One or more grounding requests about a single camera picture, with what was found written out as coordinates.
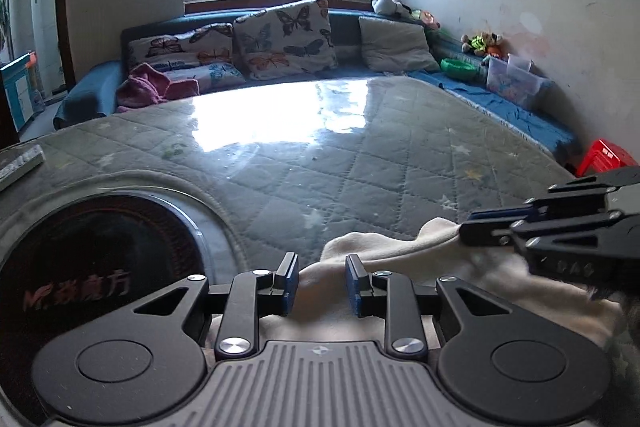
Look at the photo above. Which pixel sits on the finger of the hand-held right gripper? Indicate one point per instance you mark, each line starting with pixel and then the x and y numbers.
pixel 485 234
pixel 500 213

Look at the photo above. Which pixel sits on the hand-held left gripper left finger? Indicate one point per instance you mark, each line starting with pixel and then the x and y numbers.
pixel 287 289

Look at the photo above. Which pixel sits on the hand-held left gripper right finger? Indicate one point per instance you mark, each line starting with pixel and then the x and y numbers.
pixel 354 287

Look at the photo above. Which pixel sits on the cream garment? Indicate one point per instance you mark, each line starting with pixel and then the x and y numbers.
pixel 380 252

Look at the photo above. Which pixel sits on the red plastic stool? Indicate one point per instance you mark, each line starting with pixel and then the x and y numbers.
pixel 600 154

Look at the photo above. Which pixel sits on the clear plastic storage box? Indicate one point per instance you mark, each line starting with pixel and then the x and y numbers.
pixel 515 84

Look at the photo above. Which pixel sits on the green bowl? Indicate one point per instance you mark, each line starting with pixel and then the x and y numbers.
pixel 457 68

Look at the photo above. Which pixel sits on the brown and green plush toy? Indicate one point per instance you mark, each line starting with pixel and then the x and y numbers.
pixel 480 42

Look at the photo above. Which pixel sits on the black round induction cooktop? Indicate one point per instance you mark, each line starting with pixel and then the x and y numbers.
pixel 100 257

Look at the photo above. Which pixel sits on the grey pillow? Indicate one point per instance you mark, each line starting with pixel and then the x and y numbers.
pixel 395 44

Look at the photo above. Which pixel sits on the colourful small plush toy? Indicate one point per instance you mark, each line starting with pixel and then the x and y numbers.
pixel 426 21

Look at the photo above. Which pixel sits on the flat butterfly print cushion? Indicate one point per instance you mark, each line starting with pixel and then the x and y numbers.
pixel 215 74

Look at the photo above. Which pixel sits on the panda plush toy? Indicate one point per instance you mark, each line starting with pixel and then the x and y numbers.
pixel 385 3

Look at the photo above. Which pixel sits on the pink cloth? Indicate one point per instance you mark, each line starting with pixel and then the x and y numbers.
pixel 145 87

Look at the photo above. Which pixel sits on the square butterfly print cushion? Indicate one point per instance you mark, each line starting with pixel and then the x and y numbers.
pixel 285 37

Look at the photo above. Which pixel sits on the long butterfly print cushion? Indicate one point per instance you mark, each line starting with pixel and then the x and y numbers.
pixel 190 44

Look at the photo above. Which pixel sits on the blue sofa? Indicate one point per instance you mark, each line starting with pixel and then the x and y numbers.
pixel 85 94

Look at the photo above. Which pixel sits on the grey remote control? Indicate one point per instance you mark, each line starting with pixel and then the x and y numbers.
pixel 20 164

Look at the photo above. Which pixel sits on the blue cabinet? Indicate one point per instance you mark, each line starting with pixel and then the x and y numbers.
pixel 20 87

